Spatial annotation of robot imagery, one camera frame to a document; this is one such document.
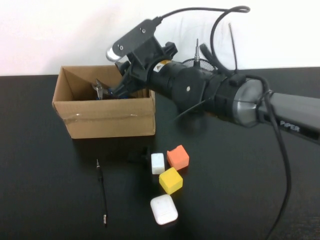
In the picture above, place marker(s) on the black mesh pen holder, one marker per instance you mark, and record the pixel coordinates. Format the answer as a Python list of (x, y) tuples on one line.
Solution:
[(207, 65)]

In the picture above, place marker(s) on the thick black precision screwdriver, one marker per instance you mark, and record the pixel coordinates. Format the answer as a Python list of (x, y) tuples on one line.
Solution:
[(196, 53)]

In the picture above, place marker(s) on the brown cardboard box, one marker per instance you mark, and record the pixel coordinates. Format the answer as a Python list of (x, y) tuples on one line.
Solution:
[(105, 117)]

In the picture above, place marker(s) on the orange foam block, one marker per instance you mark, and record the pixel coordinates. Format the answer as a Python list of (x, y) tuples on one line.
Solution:
[(178, 157)]

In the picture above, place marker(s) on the white earbuds case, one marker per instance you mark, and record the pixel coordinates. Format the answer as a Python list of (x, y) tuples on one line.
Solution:
[(163, 209)]

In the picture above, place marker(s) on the small black plastic knob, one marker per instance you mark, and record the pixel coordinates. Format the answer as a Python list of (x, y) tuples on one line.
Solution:
[(143, 158)]

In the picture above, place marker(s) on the black zip tie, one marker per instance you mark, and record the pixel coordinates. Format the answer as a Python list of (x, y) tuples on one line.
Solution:
[(233, 50), (190, 110)]

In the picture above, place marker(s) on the yellow foam block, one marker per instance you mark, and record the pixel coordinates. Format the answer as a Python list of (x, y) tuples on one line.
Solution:
[(171, 181)]

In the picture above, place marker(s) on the thin black screwdriver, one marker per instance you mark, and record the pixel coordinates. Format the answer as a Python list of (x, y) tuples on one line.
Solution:
[(102, 185)]

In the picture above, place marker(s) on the white foam block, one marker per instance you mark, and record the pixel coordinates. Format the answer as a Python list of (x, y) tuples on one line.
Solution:
[(158, 163)]

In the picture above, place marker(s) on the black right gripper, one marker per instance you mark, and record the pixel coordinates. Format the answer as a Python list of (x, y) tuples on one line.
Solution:
[(160, 75)]

